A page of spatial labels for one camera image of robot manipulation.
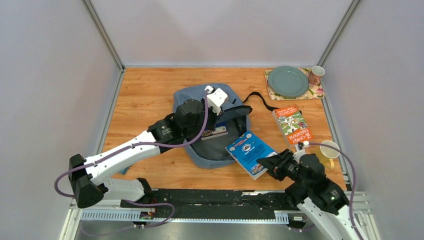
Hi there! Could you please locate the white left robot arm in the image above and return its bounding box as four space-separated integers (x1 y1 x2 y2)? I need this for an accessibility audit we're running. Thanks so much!
65 94 227 209

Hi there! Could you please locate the blue-grey student backpack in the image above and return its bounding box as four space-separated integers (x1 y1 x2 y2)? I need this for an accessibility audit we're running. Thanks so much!
184 83 253 169

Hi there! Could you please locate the floral placemat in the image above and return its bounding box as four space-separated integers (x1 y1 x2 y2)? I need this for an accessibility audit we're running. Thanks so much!
264 69 325 101

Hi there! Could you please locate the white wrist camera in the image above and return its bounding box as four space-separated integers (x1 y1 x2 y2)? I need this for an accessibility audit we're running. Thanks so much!
204 85 229 116
293 141 310 163

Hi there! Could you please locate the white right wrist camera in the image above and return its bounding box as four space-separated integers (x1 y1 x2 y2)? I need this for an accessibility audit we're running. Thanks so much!
293 141 310 163

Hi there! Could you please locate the pink mug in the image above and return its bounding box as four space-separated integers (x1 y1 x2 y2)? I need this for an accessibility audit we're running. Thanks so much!
308 65 325 86

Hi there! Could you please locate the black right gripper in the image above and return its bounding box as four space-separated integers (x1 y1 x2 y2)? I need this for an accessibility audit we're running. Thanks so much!
255 148 311 190

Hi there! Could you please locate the orange treehouse book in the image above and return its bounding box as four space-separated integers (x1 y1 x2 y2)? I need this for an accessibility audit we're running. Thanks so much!
272 106 315 146

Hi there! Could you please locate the light blue treehouse book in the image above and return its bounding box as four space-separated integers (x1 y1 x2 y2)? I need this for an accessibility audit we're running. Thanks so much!
225 131 277 180

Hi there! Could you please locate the teal round plate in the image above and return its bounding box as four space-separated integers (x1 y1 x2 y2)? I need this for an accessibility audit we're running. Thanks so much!
268 66 309 98

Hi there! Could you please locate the yellow mug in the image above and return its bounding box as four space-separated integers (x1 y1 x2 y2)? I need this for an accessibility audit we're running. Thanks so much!
312 140 340 170

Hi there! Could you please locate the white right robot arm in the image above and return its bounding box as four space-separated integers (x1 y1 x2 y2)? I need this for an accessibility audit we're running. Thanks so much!
257 149 367 240

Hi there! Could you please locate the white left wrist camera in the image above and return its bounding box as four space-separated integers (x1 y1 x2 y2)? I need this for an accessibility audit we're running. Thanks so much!
204 85 229 116

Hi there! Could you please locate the dark blue treehouse book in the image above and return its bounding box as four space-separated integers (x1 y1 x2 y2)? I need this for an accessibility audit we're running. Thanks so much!
200 122 228 140

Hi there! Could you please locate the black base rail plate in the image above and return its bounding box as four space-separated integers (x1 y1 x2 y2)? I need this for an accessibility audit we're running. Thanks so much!
139 188 299 220

